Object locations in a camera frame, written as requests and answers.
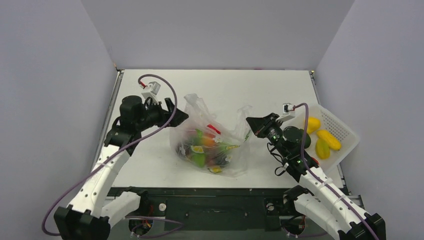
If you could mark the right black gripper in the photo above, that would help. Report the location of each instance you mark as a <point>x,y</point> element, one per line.
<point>265,125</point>

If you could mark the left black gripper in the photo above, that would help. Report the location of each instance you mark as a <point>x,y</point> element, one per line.
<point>164,115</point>

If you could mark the clear plastic bag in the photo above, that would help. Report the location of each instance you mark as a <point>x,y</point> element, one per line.
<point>229,157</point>

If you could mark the red fake apple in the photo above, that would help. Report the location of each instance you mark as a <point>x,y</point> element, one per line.
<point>316,161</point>

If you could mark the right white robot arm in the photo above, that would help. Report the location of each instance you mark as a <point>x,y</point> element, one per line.
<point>315,196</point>

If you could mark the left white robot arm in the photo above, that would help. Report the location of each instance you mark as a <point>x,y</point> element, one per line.
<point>85,217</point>

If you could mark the green fake leaf fruit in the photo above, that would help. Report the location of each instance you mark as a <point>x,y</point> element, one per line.
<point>199,134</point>

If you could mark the orange green fake mango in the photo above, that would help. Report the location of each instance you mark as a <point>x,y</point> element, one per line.
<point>207,142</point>

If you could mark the green fake apple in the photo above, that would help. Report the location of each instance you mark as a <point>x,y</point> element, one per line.
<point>199,159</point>

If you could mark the yellow fake pepper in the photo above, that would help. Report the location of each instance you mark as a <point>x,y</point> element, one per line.
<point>312,125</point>

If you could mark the yellow fake mango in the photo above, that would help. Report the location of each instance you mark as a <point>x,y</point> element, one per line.
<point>332,142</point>

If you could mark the dark green avocado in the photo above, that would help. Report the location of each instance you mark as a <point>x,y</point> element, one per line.
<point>306,140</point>

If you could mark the yellow green star fruit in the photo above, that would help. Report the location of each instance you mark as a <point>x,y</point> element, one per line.
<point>322,149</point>

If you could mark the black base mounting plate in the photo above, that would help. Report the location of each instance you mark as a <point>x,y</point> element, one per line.
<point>214,209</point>

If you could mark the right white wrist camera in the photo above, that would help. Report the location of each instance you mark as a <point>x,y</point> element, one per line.
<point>288,113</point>

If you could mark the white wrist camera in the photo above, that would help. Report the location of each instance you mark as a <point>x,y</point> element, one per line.
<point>151,90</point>
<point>288,113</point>

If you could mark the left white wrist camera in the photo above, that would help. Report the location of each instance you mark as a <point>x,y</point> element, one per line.
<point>151,90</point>

